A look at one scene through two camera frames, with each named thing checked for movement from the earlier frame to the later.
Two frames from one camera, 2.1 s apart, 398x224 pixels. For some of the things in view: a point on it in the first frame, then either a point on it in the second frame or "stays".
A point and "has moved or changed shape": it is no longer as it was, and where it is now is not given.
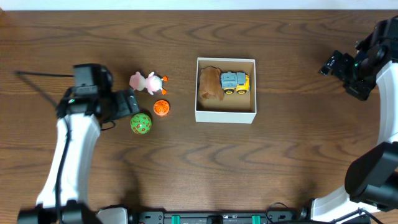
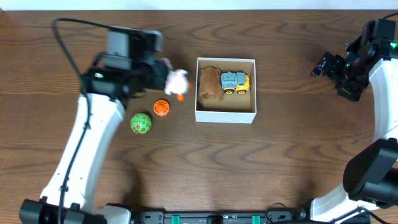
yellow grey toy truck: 231,82 stays
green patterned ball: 141,123 stays
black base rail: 120,215 stays
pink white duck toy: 153,83 has moved or changed shape
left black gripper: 125,103 to 160,74
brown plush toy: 210,83 stays
